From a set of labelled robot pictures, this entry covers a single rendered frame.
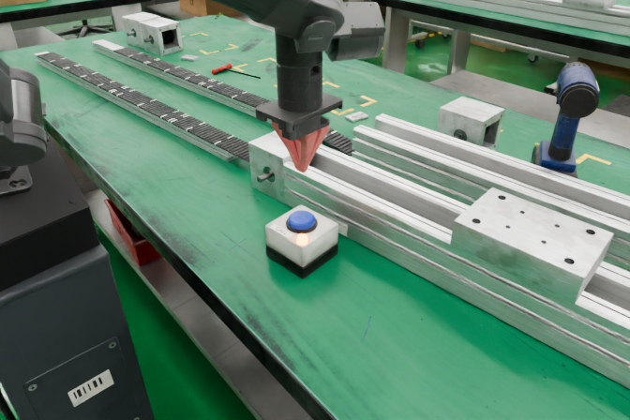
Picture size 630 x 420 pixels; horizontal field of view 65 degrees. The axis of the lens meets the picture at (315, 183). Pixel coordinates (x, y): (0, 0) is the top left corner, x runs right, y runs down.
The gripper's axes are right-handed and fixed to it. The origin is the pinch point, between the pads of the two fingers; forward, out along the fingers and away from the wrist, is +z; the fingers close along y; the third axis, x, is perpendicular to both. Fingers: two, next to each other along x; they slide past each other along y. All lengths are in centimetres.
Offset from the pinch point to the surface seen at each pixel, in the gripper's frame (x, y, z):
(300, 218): -0.1, -0.5, 8.8
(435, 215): -13.4, 15.4, 9.9
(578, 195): -27.8, 34.5, 9.0
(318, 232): -3.1, 0.2, 10.1
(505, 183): -18.5, 27.7, 7.6
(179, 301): 59, 8, 72
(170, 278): 70, 12, 72
